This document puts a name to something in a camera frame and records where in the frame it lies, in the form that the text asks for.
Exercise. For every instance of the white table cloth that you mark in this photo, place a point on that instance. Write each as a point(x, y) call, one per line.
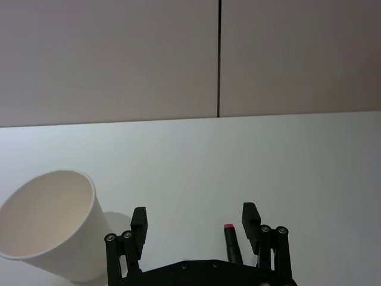
point(208, 167)

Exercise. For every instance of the white paper cup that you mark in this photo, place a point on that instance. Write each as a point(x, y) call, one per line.
point(56, 220)

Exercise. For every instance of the black marker with pink end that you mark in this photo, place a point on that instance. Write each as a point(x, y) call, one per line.
point(232, 245)

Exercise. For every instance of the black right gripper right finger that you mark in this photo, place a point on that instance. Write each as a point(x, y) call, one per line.
point(251, 229)

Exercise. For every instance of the pale grey wall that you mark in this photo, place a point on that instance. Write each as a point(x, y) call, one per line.
point(119, 59)

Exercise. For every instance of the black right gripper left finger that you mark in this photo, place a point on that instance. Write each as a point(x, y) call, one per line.
point(138, 235)

